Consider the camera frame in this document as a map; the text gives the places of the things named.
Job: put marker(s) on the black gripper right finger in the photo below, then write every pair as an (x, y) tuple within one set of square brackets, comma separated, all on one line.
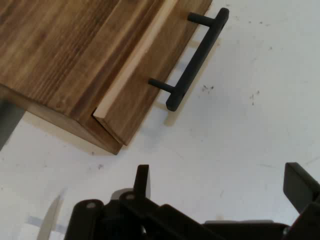
[(300, 182)]

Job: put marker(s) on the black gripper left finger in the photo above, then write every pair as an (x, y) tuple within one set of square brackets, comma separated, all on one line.
[(140, 180)]

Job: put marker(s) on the brown wooden drawer cabinet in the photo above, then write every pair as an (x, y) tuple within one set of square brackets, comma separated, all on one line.
[(50, 50)]

